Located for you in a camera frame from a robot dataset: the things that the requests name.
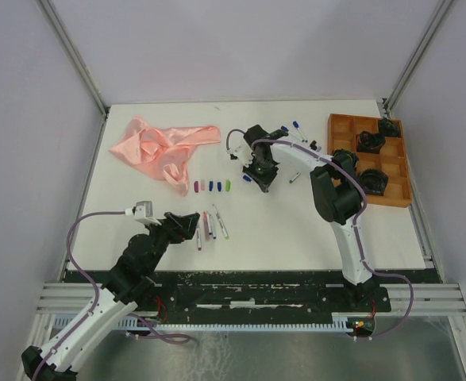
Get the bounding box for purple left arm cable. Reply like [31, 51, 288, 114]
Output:
[29, 208, 192, 381]

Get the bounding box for magenta capped whiteboard marker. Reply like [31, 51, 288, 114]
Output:
[195, 227, 202, 251]

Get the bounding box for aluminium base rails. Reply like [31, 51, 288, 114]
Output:
[36, 283, 466, 317]

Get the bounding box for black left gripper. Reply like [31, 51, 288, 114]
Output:
[144, 210, 199, 274]

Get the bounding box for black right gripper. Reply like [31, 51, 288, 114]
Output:
[243, 156, 279, 191]

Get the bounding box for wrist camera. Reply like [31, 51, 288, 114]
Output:
[125, 201, 161, 225]
[227, 144, 254, 167]

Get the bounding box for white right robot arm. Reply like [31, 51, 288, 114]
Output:
[226, 125, 376, 310]

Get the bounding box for aluminium frame post right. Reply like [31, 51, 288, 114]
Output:
[378, 0, 457, 118]

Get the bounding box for light blue cable duct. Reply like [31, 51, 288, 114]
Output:
[53, 311, 375, 330]

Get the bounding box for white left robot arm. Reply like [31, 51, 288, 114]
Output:
[21, 212, 200, 380]

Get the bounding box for far blue marker right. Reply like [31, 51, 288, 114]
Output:
[292, 121, 308, 142]

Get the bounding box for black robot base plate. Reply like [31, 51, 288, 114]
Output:
[64, 271, 392, 318]

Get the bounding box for aluminium frame post left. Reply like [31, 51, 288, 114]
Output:
[36, 0, 109, 116]

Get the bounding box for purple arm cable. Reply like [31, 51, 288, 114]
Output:
[225, 129, 414, 342]
[29, 208, 192, 381]

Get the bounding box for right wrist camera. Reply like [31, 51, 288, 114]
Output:
[227, 144, 254, 167]

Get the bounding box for blue yellow rolled tie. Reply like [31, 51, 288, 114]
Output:
[333, 148, 359, 171]

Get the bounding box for lime green capped marker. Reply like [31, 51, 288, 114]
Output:
[212, 204, 229, 240]

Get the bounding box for dark floral rolled tie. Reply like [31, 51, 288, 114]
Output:
[359, 168, 389, 196]

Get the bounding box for dark rolled tie top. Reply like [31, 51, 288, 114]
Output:
[378, 117, 401, 138]

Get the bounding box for pink satin cloth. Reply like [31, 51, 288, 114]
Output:
[110, 116, 221, 196]

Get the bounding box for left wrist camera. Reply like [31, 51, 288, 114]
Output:
[125, 201, 161, 225]

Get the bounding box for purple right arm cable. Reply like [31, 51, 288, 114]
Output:
[225, 129, 414, 342]

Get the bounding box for pink translucent highlighter pen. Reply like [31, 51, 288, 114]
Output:
[202, 211, 210, 241]

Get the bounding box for aluminium frame post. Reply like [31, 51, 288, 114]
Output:
[36, 0, 109, 116]
[378, 0, 457, 118]

